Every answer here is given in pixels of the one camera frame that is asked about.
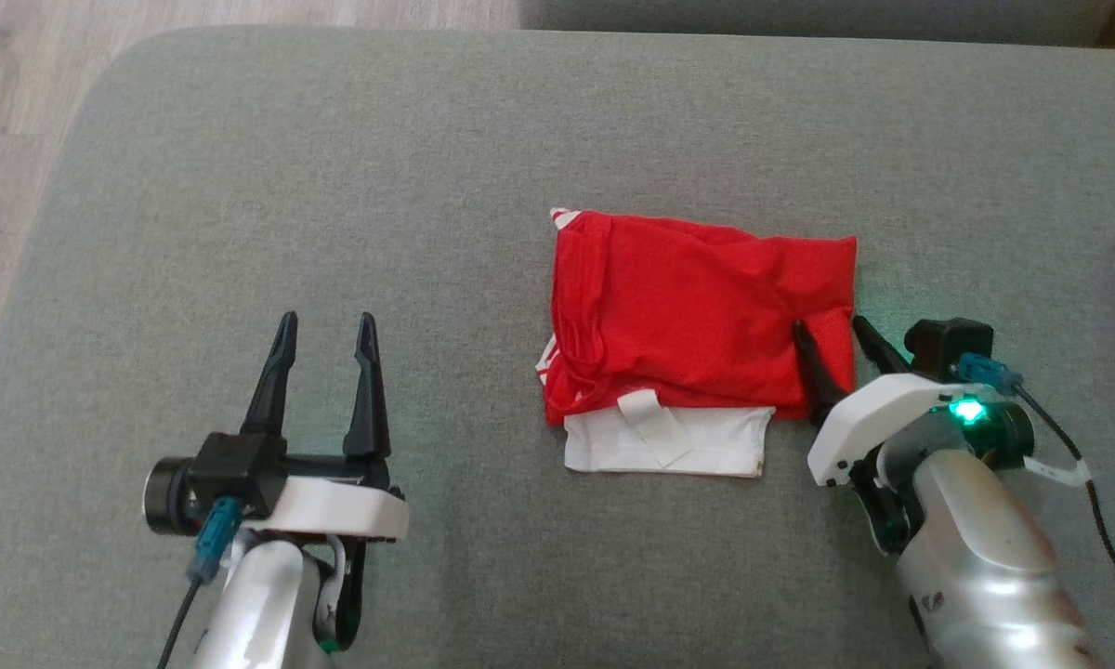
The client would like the black right cable teal connector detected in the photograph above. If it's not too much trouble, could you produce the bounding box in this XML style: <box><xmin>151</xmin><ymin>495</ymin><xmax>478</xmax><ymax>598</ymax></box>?
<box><xmin>957</xmin><ymin>353</ymin><xmax>1115</xmax><ymax>637</ymax></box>

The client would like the black cable teal connector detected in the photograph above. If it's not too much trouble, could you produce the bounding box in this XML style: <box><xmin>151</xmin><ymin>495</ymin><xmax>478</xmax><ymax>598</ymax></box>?
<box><xmin>156</xmin><ymin>496</ymin><xmax>245</xmax><ymax>669</ymax></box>
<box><xmin>957</xmin><ymin>353</ymin><xmax>1115</xmax><ymax>637</ymax></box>

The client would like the red number 23 basketball jersey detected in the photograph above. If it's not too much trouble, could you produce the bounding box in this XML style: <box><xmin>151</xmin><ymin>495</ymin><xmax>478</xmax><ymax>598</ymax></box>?
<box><xmin>536</xmin><ymin>207</ymin><xmax>859</xmax><ymax>479</ymax></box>

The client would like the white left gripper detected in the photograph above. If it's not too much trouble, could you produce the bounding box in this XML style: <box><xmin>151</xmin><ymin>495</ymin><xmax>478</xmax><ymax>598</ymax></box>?
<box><xmin>239</xmin><ymin>310</ymin><xmax>411</xmax><ymax>653</ymax></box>

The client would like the black left cable teal connector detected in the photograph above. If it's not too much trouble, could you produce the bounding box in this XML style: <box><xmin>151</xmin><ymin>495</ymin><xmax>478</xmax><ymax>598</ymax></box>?
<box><xmin>156</xmin><ymin>496</ymin><xmax>245</xmax><ymax>669</ymax></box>

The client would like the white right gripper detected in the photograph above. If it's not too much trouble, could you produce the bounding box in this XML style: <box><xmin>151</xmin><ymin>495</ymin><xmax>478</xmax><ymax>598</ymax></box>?
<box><xmin>792</xmin><ymin>315</ymin><xmax>967</xmax><ymax>558</ymax></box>

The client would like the white cable tie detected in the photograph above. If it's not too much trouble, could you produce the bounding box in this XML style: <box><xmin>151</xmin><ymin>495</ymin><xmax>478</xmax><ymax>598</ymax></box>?
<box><xmin>1022</xmin><ymin>453</ymin><xmax>1094</xmax><ymax>487</ymax></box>

